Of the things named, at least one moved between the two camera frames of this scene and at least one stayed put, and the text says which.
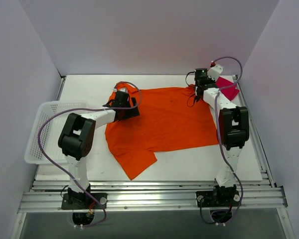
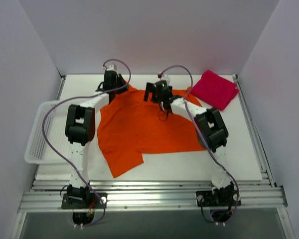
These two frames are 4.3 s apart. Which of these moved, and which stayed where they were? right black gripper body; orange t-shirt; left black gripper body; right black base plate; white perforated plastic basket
Moved: left black gripper body; orange t-shirt; right black gripper body
Stayed: right black base plate; white perforated plastic basket
